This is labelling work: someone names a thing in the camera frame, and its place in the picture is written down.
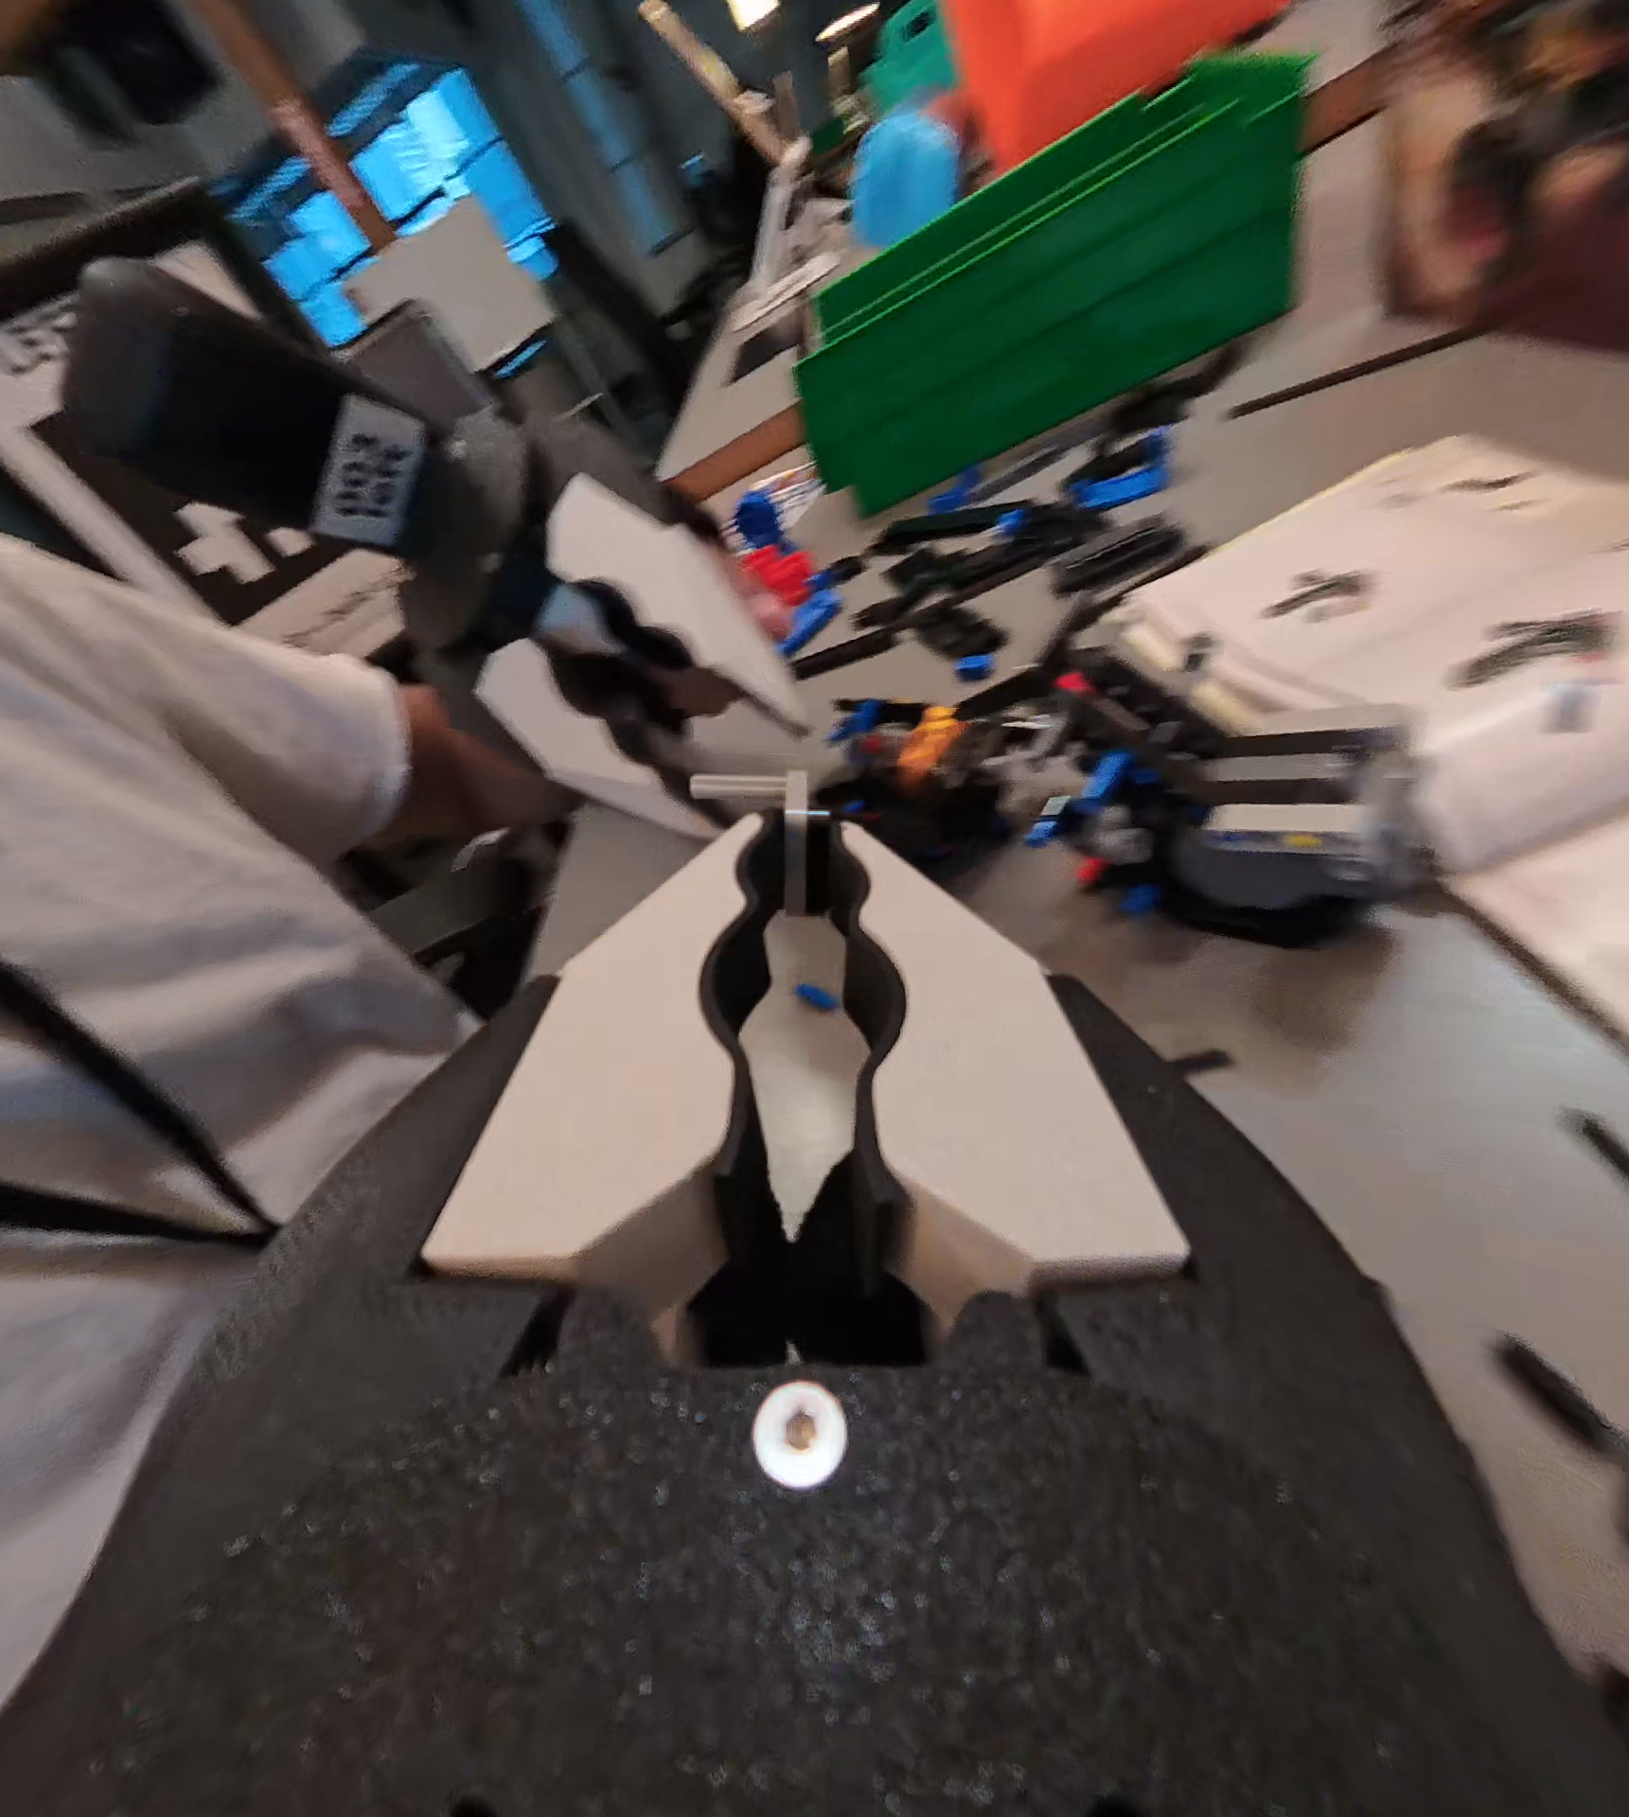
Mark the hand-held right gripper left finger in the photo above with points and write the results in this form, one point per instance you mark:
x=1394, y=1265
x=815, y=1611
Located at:
x=588, y=1136

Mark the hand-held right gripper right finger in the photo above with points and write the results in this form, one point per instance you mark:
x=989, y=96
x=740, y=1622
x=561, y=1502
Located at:
x=1029, y=1136

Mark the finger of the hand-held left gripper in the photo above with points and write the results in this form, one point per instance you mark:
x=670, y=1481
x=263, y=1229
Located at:
x=674, y=582
x=546, y=723

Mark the lego pieces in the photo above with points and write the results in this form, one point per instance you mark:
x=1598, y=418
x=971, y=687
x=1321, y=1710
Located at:
x=1113, y=561

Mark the person's left forearm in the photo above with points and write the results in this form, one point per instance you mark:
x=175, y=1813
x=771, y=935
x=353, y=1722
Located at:
x=475, y=773

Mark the small black lego pin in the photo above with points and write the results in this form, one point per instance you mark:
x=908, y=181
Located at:
x=1201, y=1061

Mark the blue lego pin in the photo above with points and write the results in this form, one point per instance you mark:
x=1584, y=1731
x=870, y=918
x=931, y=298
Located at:
x=817, y=996

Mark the grey black lego chassis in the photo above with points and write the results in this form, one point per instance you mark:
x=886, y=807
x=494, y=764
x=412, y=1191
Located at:
x=1269, y=838

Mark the lego set box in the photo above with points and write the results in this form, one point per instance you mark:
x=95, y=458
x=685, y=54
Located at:
x=1583, y=212

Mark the black white patterned board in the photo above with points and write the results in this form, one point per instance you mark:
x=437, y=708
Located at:
x=232, y=567

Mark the person in white shirt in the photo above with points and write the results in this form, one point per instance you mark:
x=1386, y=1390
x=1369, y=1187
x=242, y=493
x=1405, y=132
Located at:
x=120, y=739

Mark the stacked green plastic bins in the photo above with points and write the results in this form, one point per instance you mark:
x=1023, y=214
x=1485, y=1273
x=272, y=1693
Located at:
x=1042, y=311

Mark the blue bag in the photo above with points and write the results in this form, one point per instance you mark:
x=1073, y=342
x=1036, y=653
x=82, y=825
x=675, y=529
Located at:
x=907, y=178

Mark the green container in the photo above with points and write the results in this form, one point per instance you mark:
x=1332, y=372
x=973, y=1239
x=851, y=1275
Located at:
x=907, y=57

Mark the orange box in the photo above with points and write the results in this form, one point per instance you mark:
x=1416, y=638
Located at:
x=1084, y=71

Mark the white instruction booklet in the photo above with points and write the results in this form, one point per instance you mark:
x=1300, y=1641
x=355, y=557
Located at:
x=1439, y=567

